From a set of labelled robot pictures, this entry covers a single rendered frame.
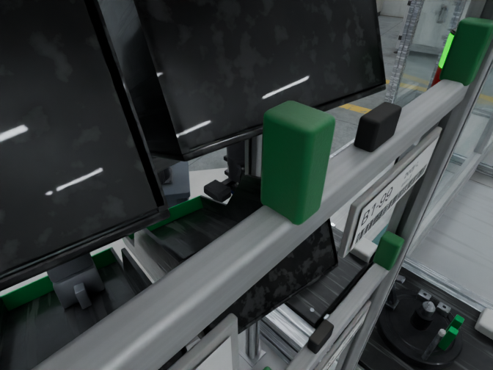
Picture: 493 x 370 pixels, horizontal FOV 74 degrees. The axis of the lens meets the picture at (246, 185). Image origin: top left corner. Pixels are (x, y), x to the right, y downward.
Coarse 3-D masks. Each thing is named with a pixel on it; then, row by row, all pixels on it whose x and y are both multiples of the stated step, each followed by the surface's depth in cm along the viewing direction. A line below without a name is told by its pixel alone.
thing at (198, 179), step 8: (224, 168) 118; (192, 176) 114; (200, 176) 114; (208, 176) 114; (216, 176) 114; (224, 176) 114; (192, 184) 111; (200, 184) 111; (192, 192) 107; (200, 192) 107; (120, 240) 91; (104, 248) 89; (120, 248) 89; (120, 256) 86; (32, 280) 80; (8, 288) 79; (16, 288) 79
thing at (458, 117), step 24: (480, 0) 17; (480, 72) 18; (456, 120) 20; (456, 144) 23; (432, 168) 23; (408, 192) 25; (432, 192) 24; (408, 216) 26; (408, 240) 27; (384, 288) 31; (360, 336) 37
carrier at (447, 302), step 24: (408, 288) 66; (432, 288) 66; (384, 312) 60; (408, 312) 60; (432, 312) 54; (456, 312) 62; (480, 312) 62; (384, 336) 57; (408, 336) 56; (432, 336) 56; (456, 336) 56; (480, 336) 58; (360, 360) 55; (384, 360) 55; (408, 360) 54; (432, 360) 53; (456, 360) 55; (480, 360) 55
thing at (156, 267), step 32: (256, 192) 36; (160, 224) 48; (192, 224) 46; (224, 224) 43; (160, 256) 26; (288, 256) 26; (320, 256) 27; (256, 288) 24; (288, 288) 26; (256, 320) 25
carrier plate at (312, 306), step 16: (336, 240) 76; (352, 256) 72; (336, 272) 69; (352, 272) 69; (320, 288) 66; (336, 288) 66; (288, 304) 63; (304, 304) 63; (320, 304) 63; (304, 320) 62; (320, 320) 62
